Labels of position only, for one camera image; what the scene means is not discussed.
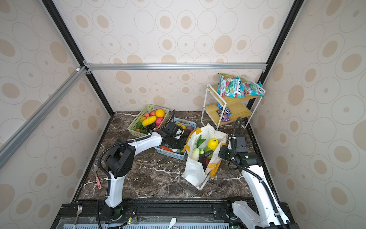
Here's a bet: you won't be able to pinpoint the yellow toy bell pepper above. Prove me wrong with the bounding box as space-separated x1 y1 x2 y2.
207 138 219 151

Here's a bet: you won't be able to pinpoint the white toy radish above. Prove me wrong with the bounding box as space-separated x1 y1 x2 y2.
191 135 206 161

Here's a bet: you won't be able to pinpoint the dark toy eggplant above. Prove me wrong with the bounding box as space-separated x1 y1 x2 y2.
199 149 210 170

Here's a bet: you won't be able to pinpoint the white grocery bag yellow handles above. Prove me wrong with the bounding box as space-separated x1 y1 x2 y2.
182 124 228 191

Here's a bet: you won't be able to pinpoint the green toy cabbage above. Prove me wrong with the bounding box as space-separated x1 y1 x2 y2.
204 146 214 159

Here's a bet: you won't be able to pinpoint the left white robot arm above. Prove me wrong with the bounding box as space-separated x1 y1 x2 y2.
97 110 184 209

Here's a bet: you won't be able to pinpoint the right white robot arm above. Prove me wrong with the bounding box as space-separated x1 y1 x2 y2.
218 118 299 229

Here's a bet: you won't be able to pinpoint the colorful candy bag right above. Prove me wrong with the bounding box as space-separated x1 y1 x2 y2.
242 81 265 97

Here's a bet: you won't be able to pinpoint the colorful candy bag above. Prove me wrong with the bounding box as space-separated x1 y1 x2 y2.
242 81 265 97
217 74 245 98

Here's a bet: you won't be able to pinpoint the colorful candy bag left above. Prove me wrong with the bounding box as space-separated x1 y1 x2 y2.
217 74 245 98

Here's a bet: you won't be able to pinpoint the orange toy carrot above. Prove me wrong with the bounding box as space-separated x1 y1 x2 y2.
160 146 173 152

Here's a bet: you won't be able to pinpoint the purple toy onion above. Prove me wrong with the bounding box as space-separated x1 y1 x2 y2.
182 126 194 137

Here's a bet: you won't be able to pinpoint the blue perforated plastic basket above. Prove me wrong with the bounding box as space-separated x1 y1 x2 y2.
155 117 197 160

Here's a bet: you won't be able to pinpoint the pink toy fruit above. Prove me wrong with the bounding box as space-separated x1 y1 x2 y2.
155 117 164 127

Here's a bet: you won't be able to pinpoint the dark toy grapes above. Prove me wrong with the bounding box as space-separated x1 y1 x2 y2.
141 124 155 134

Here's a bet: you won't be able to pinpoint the orange toy fruit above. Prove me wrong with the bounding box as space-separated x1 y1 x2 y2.
155 109 165 118

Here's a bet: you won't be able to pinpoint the yellow toy banana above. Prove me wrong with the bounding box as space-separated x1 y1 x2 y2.
142 116 157 127

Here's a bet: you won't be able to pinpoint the dark candy packet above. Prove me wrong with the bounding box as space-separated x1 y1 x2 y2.
216 104 232 123

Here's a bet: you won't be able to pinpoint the green perforated plastic basket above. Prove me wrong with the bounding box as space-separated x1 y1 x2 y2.
128 104 170 137

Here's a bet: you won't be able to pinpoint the white spoon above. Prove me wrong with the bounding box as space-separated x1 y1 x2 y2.
168 217 177 229

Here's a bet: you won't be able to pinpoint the silver horizontal aluminium bar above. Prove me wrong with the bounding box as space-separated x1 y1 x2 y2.
86 63 267 71

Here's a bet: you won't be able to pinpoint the metal fork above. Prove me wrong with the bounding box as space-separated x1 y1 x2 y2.
72 203 83 229

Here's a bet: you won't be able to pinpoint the silver diagonal aluminium bar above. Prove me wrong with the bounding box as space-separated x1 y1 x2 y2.
1 66 87 167

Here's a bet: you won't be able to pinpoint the white wire wooden shelf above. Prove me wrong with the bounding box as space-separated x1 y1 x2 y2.
201 84 264 129

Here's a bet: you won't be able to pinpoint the black right frame post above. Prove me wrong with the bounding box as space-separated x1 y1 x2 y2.
245 0 305 111

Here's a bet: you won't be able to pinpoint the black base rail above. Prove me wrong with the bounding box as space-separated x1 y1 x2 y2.
51 197 259 229

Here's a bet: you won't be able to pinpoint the pink handled spoon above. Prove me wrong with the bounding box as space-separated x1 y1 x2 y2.
91 164 102 190

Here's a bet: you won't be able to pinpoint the black vertical frame post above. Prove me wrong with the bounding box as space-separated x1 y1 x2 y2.
42 0 114 116

